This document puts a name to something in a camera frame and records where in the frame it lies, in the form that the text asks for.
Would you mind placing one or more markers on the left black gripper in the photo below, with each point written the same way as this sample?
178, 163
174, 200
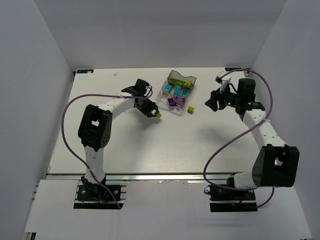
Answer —
150, 110

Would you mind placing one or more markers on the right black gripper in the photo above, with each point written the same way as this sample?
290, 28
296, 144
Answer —
216, 100

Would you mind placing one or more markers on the green curved lego piece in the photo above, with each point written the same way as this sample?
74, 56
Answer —
190, 83

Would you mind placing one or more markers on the small teal lego brick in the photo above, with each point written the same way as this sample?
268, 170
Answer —
184, 94

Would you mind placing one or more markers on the green 2x4 lego brick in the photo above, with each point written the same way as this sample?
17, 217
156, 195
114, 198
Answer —
176, 81

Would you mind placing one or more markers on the purple 2x4 lego plate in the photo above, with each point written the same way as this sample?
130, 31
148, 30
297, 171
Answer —
179, 100

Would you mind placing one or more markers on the green sloped lego piece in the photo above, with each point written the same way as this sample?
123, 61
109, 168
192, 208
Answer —
183, 83

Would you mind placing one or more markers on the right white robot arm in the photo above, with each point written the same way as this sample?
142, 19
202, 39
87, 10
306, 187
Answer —
277, 163

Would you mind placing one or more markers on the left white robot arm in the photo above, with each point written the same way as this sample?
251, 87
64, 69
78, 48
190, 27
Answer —
96, 126

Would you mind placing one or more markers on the clear plastic container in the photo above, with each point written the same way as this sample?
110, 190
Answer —
162, 103

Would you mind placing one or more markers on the right corner blue label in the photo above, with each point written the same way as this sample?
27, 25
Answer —
230, 69

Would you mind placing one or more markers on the corner blue label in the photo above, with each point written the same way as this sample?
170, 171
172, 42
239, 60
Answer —
230, 69
84, 71

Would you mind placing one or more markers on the left corner blue label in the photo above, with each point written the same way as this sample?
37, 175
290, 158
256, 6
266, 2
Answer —
84, 71

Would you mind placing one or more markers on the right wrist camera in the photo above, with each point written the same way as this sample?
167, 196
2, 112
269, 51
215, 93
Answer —
222, 80

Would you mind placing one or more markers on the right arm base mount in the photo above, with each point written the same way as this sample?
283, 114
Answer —
230, 201

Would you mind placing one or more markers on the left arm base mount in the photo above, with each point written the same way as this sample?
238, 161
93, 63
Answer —
86, 199

